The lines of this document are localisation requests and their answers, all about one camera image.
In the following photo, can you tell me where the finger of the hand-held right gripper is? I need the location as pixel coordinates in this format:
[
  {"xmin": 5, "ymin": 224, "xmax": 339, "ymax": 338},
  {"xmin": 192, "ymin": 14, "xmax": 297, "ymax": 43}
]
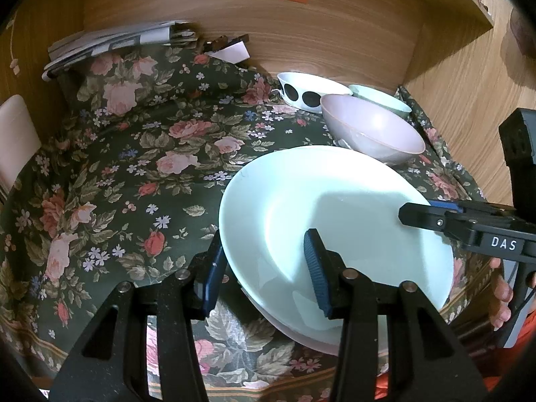
[
  {"xmin": 399, "ymin": 202, "xmax": 475, "ymax": 240},
  {"xmin": 429, "ymin": 199, "xmax": 517, "ymax": 224}
]

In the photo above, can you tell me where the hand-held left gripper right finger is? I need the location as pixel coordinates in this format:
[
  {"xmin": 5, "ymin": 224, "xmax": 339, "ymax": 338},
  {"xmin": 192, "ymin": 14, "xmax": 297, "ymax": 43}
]
[{"xmin": 303, "ymin": 227, "xmax": 490, "ymax": 402}]

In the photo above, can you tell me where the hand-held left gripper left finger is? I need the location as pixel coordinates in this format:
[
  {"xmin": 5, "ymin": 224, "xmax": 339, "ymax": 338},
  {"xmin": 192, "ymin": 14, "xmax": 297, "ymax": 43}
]
[{"xmin": 49, "ymin": 230, "xmax": 227, "ymax": 402}]

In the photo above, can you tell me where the white plate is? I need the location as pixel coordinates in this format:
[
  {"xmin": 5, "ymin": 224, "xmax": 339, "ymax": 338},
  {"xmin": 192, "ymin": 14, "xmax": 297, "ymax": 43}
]
[{"xmin": 239, "ymin": 285, "xmax": 349, "ymax": 356}]

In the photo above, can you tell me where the mint green plate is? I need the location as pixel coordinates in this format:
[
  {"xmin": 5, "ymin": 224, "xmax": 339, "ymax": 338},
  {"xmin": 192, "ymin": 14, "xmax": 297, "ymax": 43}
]
[{"xmin": 218, "ymin": 145, "xmax": 455, "ymax": 336}]

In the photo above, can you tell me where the pink bowl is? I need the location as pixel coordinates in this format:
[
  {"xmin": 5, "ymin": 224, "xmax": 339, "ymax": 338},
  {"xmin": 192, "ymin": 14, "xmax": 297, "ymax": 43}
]
[{"xmin": 321, "ymin": 93, "xmax": 427, "ymax": 166}]

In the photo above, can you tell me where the mint green bowl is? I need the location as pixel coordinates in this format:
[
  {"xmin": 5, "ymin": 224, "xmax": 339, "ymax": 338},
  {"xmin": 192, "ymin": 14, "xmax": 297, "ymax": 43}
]
[{"xmin": 348, "ymin": 84, "xmax": 413, "ymax": 120}]

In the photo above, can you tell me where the white bowl with black dots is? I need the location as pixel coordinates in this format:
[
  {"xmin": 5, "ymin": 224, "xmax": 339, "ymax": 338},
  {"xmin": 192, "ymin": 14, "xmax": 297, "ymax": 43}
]
[{"xmin": 276, "ymin": 71, "xmax": 355, "ymax": 114}]

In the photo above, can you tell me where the person's right hand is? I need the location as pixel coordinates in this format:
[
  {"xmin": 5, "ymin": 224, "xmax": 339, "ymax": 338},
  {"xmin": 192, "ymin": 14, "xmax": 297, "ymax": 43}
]
[{"xmin": 489, "ymin": 258, "xmax": 514, "ymax": 331}]

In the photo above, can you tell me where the dark floral tablecloth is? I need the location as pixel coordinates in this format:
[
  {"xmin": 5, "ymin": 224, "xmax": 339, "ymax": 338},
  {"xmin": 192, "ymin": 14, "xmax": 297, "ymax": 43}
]
[{"xmin": 0, "ymin": 44, "xmax": 500, "ymax": 402}]

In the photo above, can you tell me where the small white box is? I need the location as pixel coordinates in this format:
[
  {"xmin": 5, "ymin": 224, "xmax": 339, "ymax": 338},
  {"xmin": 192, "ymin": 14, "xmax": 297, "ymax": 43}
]
[{"xmin": 207, "ymin": 42, "xmax": 250, "ymax": 66}]

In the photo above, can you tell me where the pink mug with lid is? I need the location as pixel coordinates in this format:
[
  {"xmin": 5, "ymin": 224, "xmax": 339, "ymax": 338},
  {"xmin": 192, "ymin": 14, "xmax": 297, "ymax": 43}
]
[{"xmin": 0, "ymin": 94, "xmax": 43, "ymax": 194}]

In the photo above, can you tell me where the stack of white papers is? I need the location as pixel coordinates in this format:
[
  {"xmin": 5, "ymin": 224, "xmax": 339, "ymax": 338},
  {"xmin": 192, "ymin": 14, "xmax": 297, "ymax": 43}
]
[{"xmin": 41, "ymin": 20, "xmax": 202, "ymax": 81}]

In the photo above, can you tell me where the beige cord with bead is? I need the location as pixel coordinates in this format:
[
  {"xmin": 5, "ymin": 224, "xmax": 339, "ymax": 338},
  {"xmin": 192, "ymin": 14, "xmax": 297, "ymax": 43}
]
[{"xmin": 7, "ymin": 8, "xmax": 22, "ymax": 75}]

